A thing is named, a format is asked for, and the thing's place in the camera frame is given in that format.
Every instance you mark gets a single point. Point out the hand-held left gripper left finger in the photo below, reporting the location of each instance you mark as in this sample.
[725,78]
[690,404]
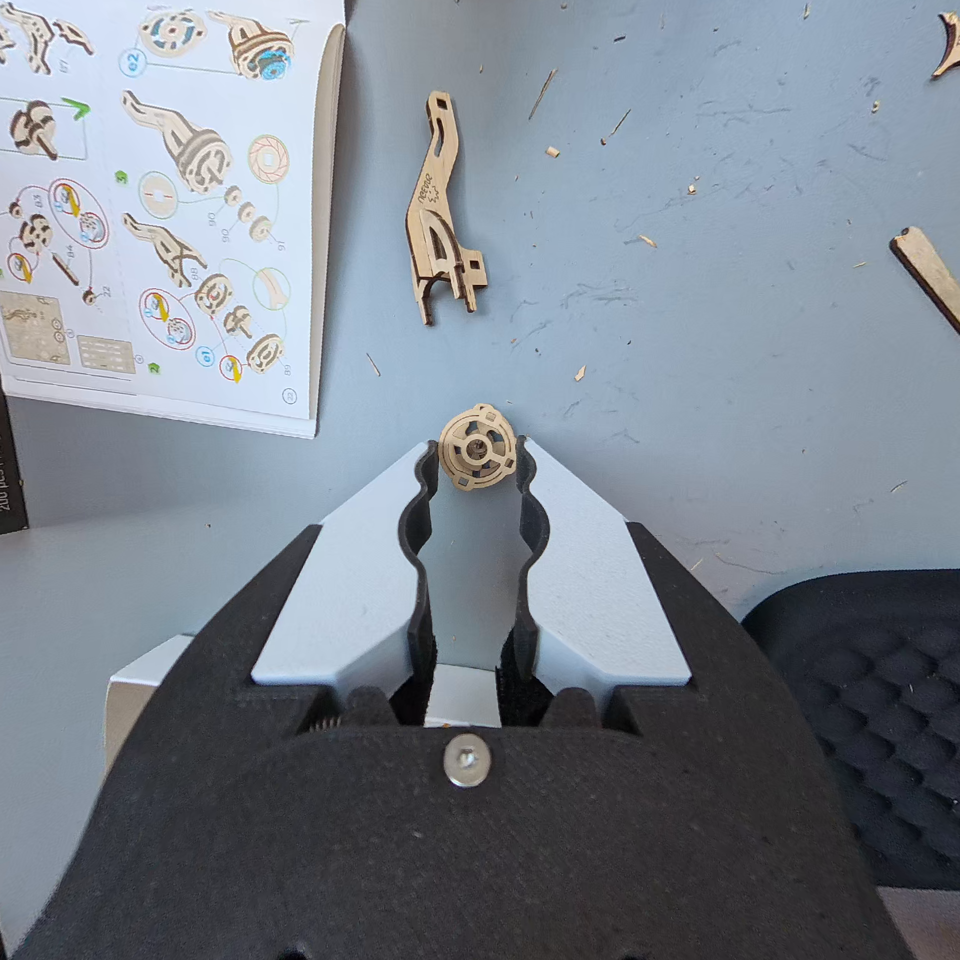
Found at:
[337,585]

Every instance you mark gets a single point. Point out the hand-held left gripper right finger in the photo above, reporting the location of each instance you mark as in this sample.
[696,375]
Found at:
[600,585]

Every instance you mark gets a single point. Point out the wooden fork arm part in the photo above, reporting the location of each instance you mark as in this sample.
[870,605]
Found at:
[429,187]

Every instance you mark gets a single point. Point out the black model kit box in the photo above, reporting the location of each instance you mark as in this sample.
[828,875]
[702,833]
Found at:
[11,465]

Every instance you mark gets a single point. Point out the white cardboard tray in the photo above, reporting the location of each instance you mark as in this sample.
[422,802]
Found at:
[131,697]

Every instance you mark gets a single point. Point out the black padded wrist rest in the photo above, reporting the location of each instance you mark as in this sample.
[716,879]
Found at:
[862,712]

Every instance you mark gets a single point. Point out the scattered wood chips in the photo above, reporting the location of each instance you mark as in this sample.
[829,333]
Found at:
[648,241]

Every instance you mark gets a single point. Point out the white instruction booklet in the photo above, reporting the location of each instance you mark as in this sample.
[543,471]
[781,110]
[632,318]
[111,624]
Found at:
[187,225]

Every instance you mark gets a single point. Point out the flat wooden strip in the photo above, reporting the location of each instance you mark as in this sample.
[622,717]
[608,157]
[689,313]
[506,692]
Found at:
[930,277]

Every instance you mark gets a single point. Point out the pointed wooden scrap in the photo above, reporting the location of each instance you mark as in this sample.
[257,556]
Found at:
[946,45]

